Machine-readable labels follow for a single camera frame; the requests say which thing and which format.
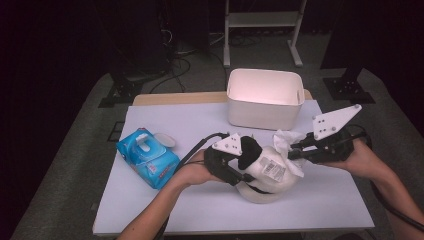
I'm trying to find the black stand base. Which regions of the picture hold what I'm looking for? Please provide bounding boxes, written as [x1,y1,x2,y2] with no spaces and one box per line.
[98,63,144,108]
[322,66,377,105]

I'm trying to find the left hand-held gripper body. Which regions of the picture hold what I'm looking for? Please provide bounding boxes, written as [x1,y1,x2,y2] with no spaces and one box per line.
[203,133,248,187]

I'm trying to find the person's left hand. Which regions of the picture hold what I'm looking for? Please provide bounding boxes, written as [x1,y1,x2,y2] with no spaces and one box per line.
[173,151,221,187]

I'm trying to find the person's right hand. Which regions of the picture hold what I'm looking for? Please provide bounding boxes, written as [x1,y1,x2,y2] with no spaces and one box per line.
[324,139,388,178]

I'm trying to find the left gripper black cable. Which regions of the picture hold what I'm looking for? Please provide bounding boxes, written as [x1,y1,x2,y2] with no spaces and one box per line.
[156,132,231,240]

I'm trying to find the panda plush toy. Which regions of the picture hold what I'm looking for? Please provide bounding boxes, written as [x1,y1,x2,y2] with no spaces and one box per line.
[235,134,306,204]

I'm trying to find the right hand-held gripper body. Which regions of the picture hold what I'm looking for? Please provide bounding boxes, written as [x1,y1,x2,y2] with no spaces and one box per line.
[312,104,363,164]

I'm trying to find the blue wet wipes pack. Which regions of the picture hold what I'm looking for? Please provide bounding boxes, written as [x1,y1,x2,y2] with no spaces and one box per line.
[115,127,183,190]

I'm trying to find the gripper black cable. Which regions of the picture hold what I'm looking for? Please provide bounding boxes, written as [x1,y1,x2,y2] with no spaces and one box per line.
[346,123,424,233]
[156,132,231,240]

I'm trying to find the white plastic storage box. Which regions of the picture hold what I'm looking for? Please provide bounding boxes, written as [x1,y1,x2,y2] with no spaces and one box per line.
[226,68,306,132]

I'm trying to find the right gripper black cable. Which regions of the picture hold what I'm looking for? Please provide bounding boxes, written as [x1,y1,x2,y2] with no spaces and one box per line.
[346,123,424,233]

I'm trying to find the white metal stand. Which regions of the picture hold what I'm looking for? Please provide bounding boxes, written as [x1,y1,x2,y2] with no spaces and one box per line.
[222,0,308,69]

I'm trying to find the black floor cables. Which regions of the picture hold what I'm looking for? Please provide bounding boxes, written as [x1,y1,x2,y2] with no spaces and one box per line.
[148,56,193,94]

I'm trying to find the black floor grid panel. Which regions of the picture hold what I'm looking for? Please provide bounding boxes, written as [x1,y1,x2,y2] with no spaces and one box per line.
[107,121,125,143]

